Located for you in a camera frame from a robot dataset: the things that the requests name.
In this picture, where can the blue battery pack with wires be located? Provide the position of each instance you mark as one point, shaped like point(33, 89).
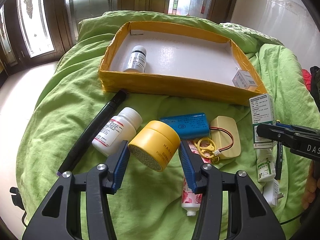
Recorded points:
point(189, 126)

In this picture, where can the yellow cardboard tray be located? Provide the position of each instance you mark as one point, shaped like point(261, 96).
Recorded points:
point(181, 61)

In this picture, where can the white bottle dark collar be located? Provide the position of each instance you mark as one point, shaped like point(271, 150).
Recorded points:
point(137, 60)

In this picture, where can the cream plastic case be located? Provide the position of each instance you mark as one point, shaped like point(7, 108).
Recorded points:
point(226, 137)

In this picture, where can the right hand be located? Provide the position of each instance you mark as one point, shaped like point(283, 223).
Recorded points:
point(311, 186)

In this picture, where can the small white medicine box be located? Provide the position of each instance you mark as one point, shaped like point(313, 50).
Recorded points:
point(244, 80)

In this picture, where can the green bed quilt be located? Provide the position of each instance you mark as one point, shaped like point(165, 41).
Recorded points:
point(148, 204)

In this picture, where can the yellow round jar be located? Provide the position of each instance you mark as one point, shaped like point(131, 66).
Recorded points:
point(155, 145)

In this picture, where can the black marker purple cap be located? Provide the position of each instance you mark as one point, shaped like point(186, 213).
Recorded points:
point(96, 125)

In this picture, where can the white bottle green label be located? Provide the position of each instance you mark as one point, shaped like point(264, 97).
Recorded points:
point(265, 165)

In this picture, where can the red cloth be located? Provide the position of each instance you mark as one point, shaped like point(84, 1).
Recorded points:
point(307, 79)

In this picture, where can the black garment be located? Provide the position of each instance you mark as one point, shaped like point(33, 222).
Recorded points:
point(315, 80)

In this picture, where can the white power adapter plug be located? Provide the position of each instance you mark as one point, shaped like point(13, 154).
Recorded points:
point(271, 193)

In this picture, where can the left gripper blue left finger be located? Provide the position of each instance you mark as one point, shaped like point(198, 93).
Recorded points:
point(58, 216)

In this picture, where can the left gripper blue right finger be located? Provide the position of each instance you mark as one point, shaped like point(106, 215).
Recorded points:
point(249, 214)

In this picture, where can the white bottle red label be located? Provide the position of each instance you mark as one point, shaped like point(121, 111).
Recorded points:
point(120, 127)

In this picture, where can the black marker yellow cap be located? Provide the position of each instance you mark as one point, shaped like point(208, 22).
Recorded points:
point(279, 161)

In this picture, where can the blue white medicine box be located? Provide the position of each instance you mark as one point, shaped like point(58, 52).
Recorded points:
point(262, 112)

